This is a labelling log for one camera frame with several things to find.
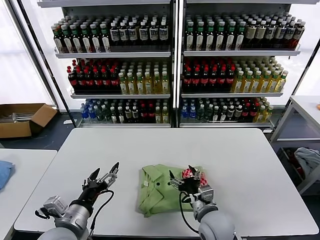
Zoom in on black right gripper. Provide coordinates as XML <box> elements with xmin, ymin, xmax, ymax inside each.
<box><xmin>169</xmin><ymin>164</ymin><xmax>202</xmax><ymax>195</ymax></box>

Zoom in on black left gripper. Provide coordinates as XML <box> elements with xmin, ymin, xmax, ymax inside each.
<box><xmin>81</xmin><ymin>162</ymin><xmax>120</xmax><ymax>201</ymax></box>

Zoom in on green polo shirt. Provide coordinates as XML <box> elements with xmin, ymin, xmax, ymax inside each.
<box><xmin>136</xmin><ymin>163</ymin><xmax>210</xmax><ymax>218</ymax></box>

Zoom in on cola bottle red cap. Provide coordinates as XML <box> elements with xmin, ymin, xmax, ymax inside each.
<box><xmin>218</xmin><ymin>66</ymin><xmax>228</xmax><ymax>92</ymax></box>
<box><xmin>249</xmin><ymin>102</ymin><xmax>258</xmax><ymax>122</ymax></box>
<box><xmin>75</xmin><ymin>68</ymin><xmax>86</xmax><ymax>94</ymax></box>
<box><xmin>139</xmin><ymin>104</ymin><xmax>148</xmax><ymax>123</ymax></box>
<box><xmin>92</xmin><ymin>68</ymin><xmax>103</xmax><ymax>94</ymax></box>
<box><xmin>83</xmin><ymin>68</ymin><xmax>95</xmax><ymax>94</ymax></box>
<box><xmin>191</xmin><ymin>66</ymin><xmax>202</xmax><ymax>92</ymax></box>
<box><xmin>200</xmin><ymin>66</ymin><xmax>210</xmax><ymax>92</ymax></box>
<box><xmin>101</xmin><ymin>68</ymin><xmax>111</xmax><ymax>94</ymax></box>
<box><xmin>242</xmin><ymin>102</ymin><xmax>251</xmax><ymax>122</ymax></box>
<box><xmin>147</xmin><ymin>104</ymin><xmax>156</xmax><ymax>123</ymax></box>
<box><xmin>183</xmin><ymin>66</ymin><xmax>193</xmax><ymax>92</ymax></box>
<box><xmin>226</xmin><ymin>66</ymin><xmax>237</xmax><ymax>92</ymax></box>
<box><xmin>67</xmin><ymin>68</ymin><xmax>79</xmax><ymax>94</ymax></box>
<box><xmin>110</xmin><ymin>68</ymin><xmax>120</xmax><ymax>94</ymax></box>
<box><xmin>209</xmin><ymin>66</ymin><xmax>219</xmax><ymax>92</ymax></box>

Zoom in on blue folded cloth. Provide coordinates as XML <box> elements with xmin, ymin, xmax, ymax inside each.
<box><xmin>0</xmin><ymin>159</ymin><xmax>16</xmax><ymax>193</ymax></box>

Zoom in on open cardboard box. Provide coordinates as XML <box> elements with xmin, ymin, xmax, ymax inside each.
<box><xmin>0</xmin><ymin>103</ymin><xmax>59</xmax><ymax>139</ymax></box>

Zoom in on clear plastic packets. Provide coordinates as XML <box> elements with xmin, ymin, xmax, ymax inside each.
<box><xmin>11</xmin><ymin>112</ymin><xmax>35</xmax><ymax>124</ymax></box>

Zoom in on red item under table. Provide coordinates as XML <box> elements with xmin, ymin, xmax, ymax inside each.
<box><xmin>287</xmin><ymin>148</ymin><xmax>306</xmax><ymax>176</ymax></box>

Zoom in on grey metal drinks shelf rack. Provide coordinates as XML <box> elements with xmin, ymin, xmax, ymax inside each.
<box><xmin>177</xmin><ymin>0</ymin><xmax>302</xmax><ymax>130</ymax></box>
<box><xmin>37</xmin><ymin>0</ymin><xmax>179</xmax><ymax>129</ymax></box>

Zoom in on pale blue crumpled cloth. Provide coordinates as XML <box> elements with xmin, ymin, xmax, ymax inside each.
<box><xmin>293</xmin><ymin>146</ymin><xmax>320</xmax><ymax>180</ymax></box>

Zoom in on dark bottle green cap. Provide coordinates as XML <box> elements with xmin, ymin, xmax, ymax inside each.
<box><xmin>234</xmin><ymin>21</ymin><xmax>247</xmax><ymax>52</ymax></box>
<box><xmin>215</xmin><ymin>21</ymin><xmax>226</xmax><ymax>52</ymax></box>
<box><xmin>225</xmin><ymin>21</ymin><xmax>236</xmax><ymax>52</ymax></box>
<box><xmin>195</xmin><ymin>21</ymin><xmax>205</xmax><ymax>52</ymax></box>
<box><xmin>80</xmin><ymin>23</ymin><xmax>93</xmax><ymax>54</ymax></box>
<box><xmin>70</xmin><ymin>24</ymin><xmax>84</xmax><ymax>54</ymax></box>
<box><xmin>100</xmin><ymin>23</ymin><xmax>112</xmax><ymax>53</ymax></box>
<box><xmin>52</xmin><ymin>24</ymin><xmax>65</xmax><ymax>54</ymax></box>
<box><xmin>90</xmin><ymin>23</ymin><xmax>102</xmax><ymax>53</ymax></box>
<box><xmin>61</xmin><ymin>24</ymin><xmax>75</xmax><ymax>54</ymax></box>
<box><xmin>185</xmin><ymin>21</ymin><xmax>195</xmax><ymax>52</ymax></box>
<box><xmin>205</xmin><ymin>21</ymin><xmax>215</xmax><ymax>52</ymax></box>

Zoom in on dark bottle blue white label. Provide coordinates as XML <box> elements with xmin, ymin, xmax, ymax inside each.
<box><xmin>292</xmin><ymin>22</ymin><xmax>306</xmax><ymax>50</ymax></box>
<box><xmin>127</xmin><ymin>21</ymin><xmax>138</xmax><ymax>47</ymax></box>
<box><xmin>159</xmin><ymin>21</ymin><xmax>169</xmax><ymax>47</ymax></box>
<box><xmin>284</xmin><ymin>21</ymin><xmax>296</xmax><ymax>50</ymax></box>
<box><xmin>274</xmin><ymin>20</ymin><xmax>287</xmax><ymax>50</ymax></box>
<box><xmin>138</xmin><ymin>21</ymin><xmax>149</xmax><ymax>47</ymax></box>
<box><xmin>110</xmin><ymin>21</ymin><xmax>120</xmax><ymax>47</ymax></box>
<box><xmin>265</xmin><ymin>20</ymin><xmax>277</xmax><ymax>50</ymax></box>
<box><xmin>119</xmin><ymin>21</ymin><xmax>129</xmax><ymax>47</ymax></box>
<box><xmin>149</xmin><ymin>21</ymin><xmax>159</xmax><ymax>47</ymax></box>

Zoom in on dark bottle beige label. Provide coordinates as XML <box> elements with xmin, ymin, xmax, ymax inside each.
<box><xmin>244</xmin><ymin>20</ymin><xmax>257</xmax><ymax>50</ymax></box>
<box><xmin>254</xmin><ymin>20</ymin><xmax>267</xmax><ymax>50</ymax></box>

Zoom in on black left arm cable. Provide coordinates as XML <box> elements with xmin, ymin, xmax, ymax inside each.
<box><xmin>88</xmin><ymin>189</ymin><xmax>116</xmax><ymax>237</ymax></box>

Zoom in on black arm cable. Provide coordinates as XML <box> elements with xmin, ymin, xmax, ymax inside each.
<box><xmin>177</xmin><ymin>190</ymin><xmax>201</xmax><ymax>235</ymax></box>
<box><xmin>88</xmin><ymin>189</ymin><xmax>116</xmax><ymax>237</ymax></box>

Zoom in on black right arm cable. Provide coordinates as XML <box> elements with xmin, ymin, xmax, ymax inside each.
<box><xmin>177</xmin><ymin>190</ymin><xmax>201</xmax><ymax>235</ymax></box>

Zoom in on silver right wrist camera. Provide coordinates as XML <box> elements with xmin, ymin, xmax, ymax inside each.
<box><xmin>198</xmin><ymin>185</ymin><xmax>215</xmax><ymax>204</ymax></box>

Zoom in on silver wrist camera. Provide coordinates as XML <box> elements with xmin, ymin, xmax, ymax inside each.
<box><xmin>41</xmin><ymin>195</ymin><xmax>68</xmax><ymax>219</ymax></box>
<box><xmin>198</xmin><ymin>185</ymin><xmax>215</xmax><ymax>204</ymax></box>

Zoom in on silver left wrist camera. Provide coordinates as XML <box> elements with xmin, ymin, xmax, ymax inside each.
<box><xmin>41</xmin><ymin>195</ymin><xmax>68</xmax><ymax>219</ymax></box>

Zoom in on black slanted frame pole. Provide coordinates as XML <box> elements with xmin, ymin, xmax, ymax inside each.
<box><xmin>9</xmin><ymin>0</ymin><xmax>77</xmax><ymax>126</ymax></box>
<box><xmin>284</xmin><ymin>37</ymin><xmax>320</xmax><ymax>112</ymax></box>

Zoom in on grey metal frame table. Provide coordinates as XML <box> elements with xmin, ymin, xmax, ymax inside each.
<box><xmin>269</xmin><ymin>94</ymin><xmax>320</xmax><ymax>196</ymax></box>

